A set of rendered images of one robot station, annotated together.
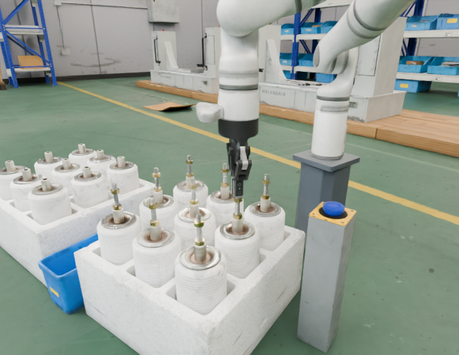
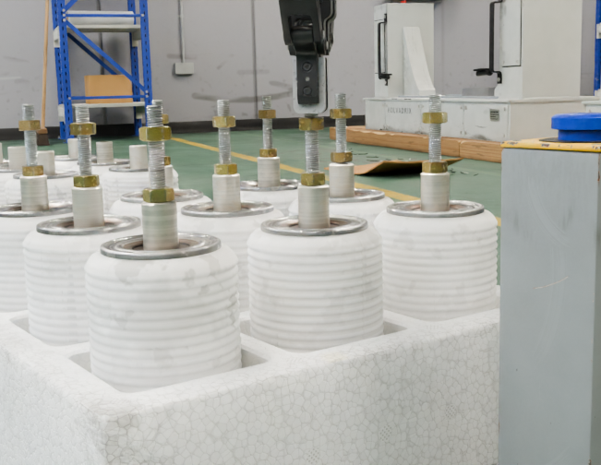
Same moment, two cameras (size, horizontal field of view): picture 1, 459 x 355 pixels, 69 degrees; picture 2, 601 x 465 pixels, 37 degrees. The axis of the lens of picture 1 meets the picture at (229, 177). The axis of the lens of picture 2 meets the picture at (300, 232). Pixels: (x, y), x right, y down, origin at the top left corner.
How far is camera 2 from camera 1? 0.34 m
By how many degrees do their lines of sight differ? 22
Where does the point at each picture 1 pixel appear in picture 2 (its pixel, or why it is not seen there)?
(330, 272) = (570, 338)
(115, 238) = (6, 239)
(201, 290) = (132, 322)
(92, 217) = not seen: hidden behind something
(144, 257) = (37, 259)
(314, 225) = (518, 175)
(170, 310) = (47, 378)
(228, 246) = (267, 255)
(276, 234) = (458, 276)
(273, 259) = (426, 333)
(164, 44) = (403, 35)
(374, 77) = not seen: outside the picture
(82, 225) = not seen: hidden behind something
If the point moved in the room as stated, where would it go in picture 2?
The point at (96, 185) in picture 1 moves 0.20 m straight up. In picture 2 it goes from (57, 192) to (44, 13)
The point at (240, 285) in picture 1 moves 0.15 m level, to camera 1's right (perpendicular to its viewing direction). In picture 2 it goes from (278, 361) to (524, 381)
